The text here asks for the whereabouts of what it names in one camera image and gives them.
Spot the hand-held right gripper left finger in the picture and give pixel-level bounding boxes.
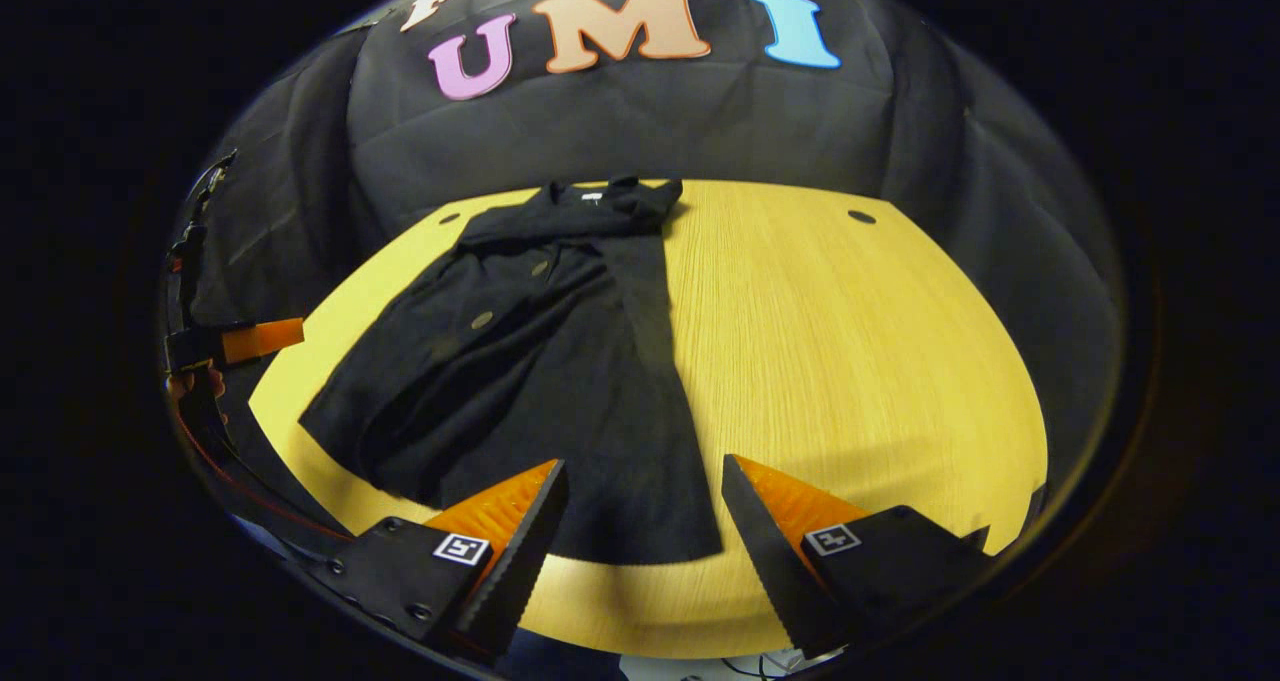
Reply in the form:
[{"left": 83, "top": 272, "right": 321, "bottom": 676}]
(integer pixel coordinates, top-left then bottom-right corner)
[{"left": 318, "top": 458, "right": 569, "bottom": 662}]

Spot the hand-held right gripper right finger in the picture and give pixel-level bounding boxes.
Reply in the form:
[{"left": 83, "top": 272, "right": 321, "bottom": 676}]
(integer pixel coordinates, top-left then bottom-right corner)
[{"left": 720, "top": 452, "right": 993, "bottom": 660}]

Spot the red gripper cable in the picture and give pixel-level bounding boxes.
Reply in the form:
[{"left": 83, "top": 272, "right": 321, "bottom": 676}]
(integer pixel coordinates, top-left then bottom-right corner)
[{"left": 172, "top": 399, "right": 353, "bottom": 544}]

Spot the black backdrop cloth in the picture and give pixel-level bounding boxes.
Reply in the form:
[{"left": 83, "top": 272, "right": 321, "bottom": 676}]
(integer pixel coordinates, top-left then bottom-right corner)
[{"left": 165, "top": 0, "right": 1126, "bottom": 522}]

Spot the person's blue clothing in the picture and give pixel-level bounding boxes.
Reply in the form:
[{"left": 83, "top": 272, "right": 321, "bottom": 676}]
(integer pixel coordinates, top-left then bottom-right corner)
[{"left": 495, "top": 629, "right": 626, "bottom": 681}]

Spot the white object with black cables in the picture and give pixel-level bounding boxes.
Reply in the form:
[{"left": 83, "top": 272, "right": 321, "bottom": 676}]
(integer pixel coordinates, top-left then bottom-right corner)
[{"left": 620, "top": 646, "right": 846, "bottom": 681}]

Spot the black buttoned garment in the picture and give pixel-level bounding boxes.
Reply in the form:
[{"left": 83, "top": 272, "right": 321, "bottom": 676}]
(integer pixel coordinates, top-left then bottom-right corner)
[{"left": 298, "top": 176, "right": 723, "bottom": 567}]

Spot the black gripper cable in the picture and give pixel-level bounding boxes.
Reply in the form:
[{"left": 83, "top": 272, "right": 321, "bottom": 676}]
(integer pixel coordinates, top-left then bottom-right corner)
[{"left": 188, "top": 149, "right": 241, "bottom": 224}]

